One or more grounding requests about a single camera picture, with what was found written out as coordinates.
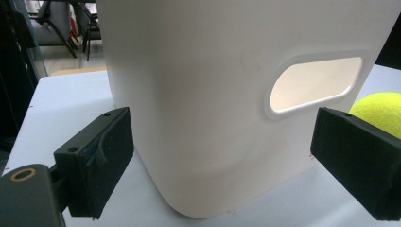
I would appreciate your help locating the white plastic bin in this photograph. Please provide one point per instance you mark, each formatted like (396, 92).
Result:
(201, 104)

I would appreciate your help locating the yellow-green tennis ball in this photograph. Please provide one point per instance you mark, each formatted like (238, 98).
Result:
(380, 113)

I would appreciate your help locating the black folding chair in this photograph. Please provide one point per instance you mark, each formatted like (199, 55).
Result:
(63, 25)

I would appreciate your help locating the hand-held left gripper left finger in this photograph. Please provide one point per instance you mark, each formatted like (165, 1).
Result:
(94, 164)

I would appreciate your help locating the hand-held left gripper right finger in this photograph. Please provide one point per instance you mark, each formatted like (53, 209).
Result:
(356, 157)

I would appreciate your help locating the dark metal stand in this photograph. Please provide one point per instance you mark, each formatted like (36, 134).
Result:
(15, 69)

